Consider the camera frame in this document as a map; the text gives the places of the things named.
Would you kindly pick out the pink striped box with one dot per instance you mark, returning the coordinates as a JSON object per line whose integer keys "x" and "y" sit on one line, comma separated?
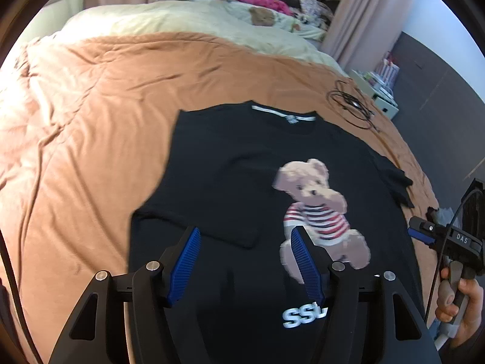
{"x": 387, "y": 69}

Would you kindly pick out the white bedside cabinet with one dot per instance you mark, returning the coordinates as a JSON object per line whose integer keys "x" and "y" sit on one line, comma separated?
{"x": 380, "y": 100}

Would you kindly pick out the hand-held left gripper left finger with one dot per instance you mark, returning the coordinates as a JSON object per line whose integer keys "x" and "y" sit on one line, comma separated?
{"x": 185, "y": 265}

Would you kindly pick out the black teddy bear print t-shirt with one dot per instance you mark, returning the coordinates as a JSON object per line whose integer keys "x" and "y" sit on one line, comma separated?
{"x": 235, "y": 174}

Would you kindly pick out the person's right hand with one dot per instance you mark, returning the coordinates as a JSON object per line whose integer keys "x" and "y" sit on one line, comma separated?
{"x": 471, "y": 295}

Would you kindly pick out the cream duvet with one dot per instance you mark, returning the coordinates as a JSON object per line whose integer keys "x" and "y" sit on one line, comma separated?
{"x": 189, "y": 19}

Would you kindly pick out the grey cloth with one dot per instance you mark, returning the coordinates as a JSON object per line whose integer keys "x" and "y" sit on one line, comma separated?
{"x": 441, "y": 212}

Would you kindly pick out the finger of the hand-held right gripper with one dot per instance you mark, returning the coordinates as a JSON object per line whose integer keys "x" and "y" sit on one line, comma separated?
{"x": 422, "y": 231}

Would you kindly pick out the orange-brown bed blanket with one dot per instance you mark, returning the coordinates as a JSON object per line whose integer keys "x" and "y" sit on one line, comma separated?
{"x": 94, "y": 121}

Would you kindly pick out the brown teddy bear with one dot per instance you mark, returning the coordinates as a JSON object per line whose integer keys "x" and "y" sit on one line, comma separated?
{"x": 262, "y": 16}

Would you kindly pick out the person's right forearm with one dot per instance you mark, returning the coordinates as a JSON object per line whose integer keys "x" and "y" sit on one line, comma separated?
{"x": 468, "y": 335}

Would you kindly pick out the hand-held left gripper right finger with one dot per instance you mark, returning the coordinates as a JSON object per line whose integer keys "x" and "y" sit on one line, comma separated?
{"x": 306, "y": 269}

